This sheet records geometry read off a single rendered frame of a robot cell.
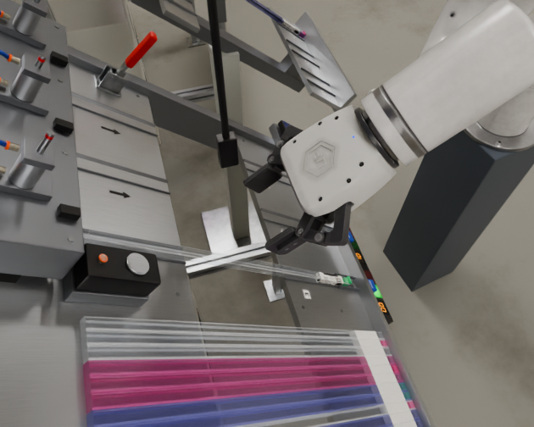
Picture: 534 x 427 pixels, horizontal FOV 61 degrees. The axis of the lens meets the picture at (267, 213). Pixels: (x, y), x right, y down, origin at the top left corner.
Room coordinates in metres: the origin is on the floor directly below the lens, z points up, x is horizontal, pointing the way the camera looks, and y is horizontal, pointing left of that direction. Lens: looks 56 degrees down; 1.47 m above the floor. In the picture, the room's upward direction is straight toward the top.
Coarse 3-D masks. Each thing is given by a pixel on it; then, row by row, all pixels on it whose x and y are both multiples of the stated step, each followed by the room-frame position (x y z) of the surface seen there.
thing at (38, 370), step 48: (96, 96) 0.49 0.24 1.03; (144, 96) 0.55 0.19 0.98; (96, 144) 0.39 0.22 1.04; (144, 144) 0.44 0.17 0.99; (96, 192) 0.31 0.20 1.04; (144, 192) 0.35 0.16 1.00; (0, 288) 0.16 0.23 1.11; (48, 288) 0.18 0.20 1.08; (0, 336) 0.12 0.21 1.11; (48, 336) 0.13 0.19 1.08; (0, 384) 0.09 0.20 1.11; (48, 384) 0.09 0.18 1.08
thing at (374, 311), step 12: (348, 240) 0.43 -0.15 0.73; (348, 252) 0.41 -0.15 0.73; (348, 264) 0.39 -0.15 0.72; (360, 264) 0.38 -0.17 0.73; (360, 276) 0.36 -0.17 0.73; (360, 288) 0.34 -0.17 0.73; (372, 300) 0.31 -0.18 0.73; (372, 312) 0.29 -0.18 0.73; (372, 324) 0.27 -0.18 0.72; (384, 324) 0.27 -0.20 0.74; (384, 336) 0.25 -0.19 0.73; (396, 348) 0.23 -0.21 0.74; (396, 360) 0.21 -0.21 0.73; (408, 372) 0.19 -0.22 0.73; (408, 384) 0.17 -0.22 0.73; (420, 396) 0.16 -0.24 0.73; (420, 408) 0.14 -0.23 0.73
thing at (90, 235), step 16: (96, 240) 0.24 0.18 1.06; (112, 240) 0.25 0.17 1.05; (128, 240) 0.26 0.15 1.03; (144, 240) 0.26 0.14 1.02; (160, 256) 0.26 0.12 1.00; (176, 256) 0.26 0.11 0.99; (192, 256) 0.27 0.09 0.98; (208, 256) 0.28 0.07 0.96; (224, 256) 0.29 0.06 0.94; (256, 272) 0.29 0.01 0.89; (272, 272) 0.29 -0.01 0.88; (288, 272) 0.30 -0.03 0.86; (304, 272) 0.32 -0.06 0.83
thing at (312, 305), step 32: (256, 160) 0.55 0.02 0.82; (256, 192) 0.46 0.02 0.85; (288, 192) 0.51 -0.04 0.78; (288, 224) 0.42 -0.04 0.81; (288, 256) 0.35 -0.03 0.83; (320, 256) 0.38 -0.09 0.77; (288, 288) 0.28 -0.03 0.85; (320, 288) 0.31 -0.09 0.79; (352, 288) 0.33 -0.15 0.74; (320, 320) 0.25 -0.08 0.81; (352, 320) 0.27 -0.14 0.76
